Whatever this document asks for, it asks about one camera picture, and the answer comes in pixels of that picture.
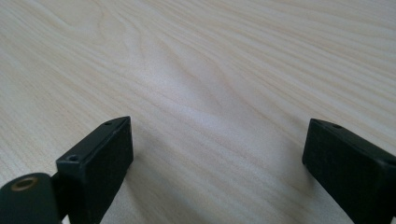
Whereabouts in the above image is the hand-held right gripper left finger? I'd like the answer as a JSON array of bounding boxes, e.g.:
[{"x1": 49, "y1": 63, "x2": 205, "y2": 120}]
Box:
[{"x1": 55, "y1": 116, "x2": 134, "y2": 224}]

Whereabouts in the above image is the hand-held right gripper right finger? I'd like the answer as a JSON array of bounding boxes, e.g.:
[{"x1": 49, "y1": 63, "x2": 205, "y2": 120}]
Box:
[{"x1": 302, "y1": 118, "x2": 396, "y2": 224}]

